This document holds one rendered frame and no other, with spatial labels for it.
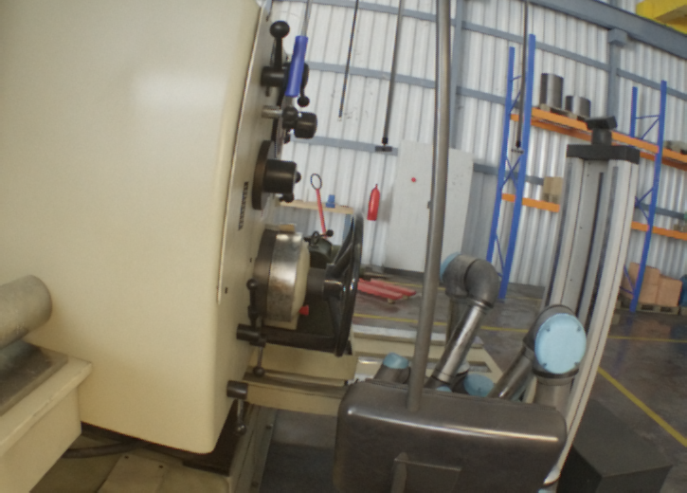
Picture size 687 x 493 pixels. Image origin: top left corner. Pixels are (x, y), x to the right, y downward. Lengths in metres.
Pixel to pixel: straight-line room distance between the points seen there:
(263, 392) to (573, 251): 1.29
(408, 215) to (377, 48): 2.93
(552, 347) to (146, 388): 0.79
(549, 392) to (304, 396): 1.20
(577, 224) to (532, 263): 7.96
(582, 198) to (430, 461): 1.08
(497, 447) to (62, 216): 0.79
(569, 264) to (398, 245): 6.74
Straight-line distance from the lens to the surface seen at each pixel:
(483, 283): 1.60
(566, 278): 1.63
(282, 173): 1.04
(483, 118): 9.11
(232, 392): 1.05
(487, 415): 0.71
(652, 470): 1.75
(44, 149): 0.94
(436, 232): 0.62
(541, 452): 0.72
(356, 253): 1.18
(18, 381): 0.85
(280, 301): 1.26
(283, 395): 2.09
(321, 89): 8.80
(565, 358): 1.07
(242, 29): 0.82
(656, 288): 9.82
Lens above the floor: 1.59
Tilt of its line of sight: 8 degrees down
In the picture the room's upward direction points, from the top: 8 degrees clockwise
